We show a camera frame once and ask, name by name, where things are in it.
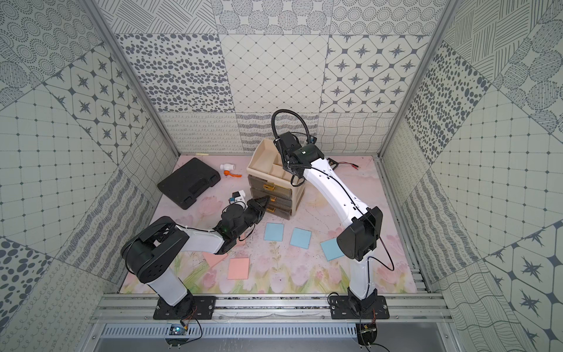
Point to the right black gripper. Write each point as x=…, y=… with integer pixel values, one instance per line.
x=285, y=166

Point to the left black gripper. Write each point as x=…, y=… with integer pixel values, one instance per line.
x=254, y=209

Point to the beige drawer organizer cabinet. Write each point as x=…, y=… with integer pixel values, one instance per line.
x=266, y=164

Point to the pink sticky note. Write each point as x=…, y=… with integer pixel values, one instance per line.
x=213, y=259
x=238, y=269

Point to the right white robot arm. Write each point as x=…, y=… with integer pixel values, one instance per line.
x=361, y=224

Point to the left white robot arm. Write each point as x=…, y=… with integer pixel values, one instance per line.
x=149, y=254

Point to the blue sticky note left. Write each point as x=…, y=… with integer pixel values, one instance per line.
x=274, y=232

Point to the blue sticky note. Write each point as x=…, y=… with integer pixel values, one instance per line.
x=301, y=238
x=331, y=249
x=274, y=232

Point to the blue sticky note middle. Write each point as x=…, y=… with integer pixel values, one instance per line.
x=301, y=238

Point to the blue sticky note right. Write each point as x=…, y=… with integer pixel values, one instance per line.
x=331, y=249

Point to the black flat case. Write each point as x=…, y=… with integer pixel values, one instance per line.
x=188, y=182

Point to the small green circuit board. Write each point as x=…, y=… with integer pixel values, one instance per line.
x=177, y=330

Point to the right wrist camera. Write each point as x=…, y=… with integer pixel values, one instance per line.
x=296, y=143

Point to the black battery holder with wires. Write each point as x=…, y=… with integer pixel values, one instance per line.
x=335, y=164

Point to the white valve orange handle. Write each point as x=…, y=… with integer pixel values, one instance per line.
x=229, y=170

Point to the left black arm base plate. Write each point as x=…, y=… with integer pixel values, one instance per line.
x=199, y=307

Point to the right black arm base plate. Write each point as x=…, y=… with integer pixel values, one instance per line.
x=346, y=307

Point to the white slotted cable duct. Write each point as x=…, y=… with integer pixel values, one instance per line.
x=244, y=330

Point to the aluminium mounting rail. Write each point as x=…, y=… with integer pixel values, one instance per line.
x=274, y=308

